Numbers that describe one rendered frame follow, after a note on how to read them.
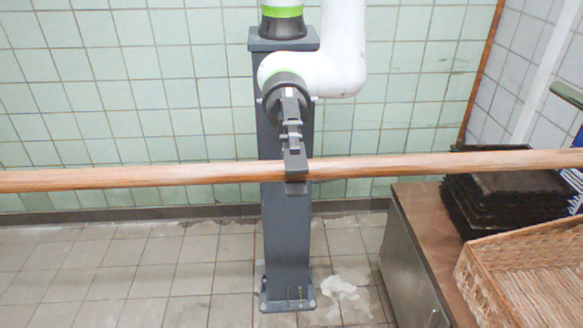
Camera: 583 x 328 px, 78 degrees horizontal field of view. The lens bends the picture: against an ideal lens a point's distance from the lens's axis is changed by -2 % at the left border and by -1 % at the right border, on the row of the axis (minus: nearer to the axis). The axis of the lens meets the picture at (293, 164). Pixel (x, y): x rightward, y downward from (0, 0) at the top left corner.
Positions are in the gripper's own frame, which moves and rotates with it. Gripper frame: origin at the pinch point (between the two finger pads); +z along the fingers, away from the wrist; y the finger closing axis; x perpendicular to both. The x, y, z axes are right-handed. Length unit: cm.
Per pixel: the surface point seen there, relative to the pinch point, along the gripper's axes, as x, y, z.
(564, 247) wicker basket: -82, 51, -26
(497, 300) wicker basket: -51, 48, -8
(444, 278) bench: -48, 62, -26
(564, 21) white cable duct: -99, 0, -81
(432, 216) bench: -55, 62, -53
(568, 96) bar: -63, 3, -28
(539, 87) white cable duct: -99, 24, -80
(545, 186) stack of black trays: -81, 39, -40
